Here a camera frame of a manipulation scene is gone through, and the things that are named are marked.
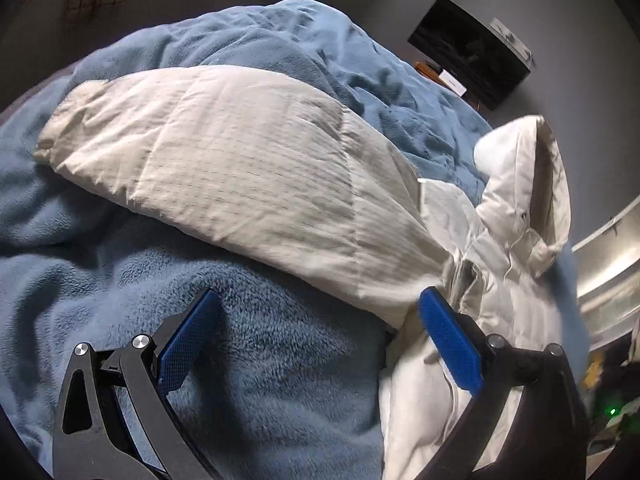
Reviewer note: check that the white door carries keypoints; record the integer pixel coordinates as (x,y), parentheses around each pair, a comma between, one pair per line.
(607,270)

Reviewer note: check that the black television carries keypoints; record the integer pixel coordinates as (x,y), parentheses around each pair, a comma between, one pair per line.
(465,50)

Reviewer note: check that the white router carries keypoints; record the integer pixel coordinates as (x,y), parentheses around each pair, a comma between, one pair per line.
(510,37)

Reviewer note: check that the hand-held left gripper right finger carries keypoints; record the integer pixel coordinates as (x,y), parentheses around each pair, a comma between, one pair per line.
(450,340)

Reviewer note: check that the blue fleece blanket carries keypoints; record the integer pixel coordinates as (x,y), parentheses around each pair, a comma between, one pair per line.
(260,365)

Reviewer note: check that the white box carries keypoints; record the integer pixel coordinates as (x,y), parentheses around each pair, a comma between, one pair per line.
(452,82)

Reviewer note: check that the wooden side table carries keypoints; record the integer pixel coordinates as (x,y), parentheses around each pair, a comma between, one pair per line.
(425,67)

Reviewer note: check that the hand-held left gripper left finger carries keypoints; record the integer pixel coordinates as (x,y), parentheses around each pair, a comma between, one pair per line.
(187,340)

